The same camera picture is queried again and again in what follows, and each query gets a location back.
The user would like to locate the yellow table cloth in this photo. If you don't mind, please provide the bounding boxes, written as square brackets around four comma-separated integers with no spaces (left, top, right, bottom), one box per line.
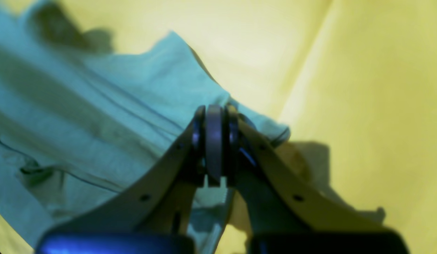
[0,0,437,254]

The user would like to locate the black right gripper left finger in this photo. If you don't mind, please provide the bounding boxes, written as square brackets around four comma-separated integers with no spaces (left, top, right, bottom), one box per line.
[49,105,215,235]

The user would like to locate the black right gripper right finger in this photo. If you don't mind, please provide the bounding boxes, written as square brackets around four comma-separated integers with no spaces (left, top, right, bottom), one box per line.
[215,105,390,237]

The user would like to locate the green T-shirt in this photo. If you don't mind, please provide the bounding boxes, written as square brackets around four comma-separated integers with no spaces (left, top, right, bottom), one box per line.
[0,0,290,249]

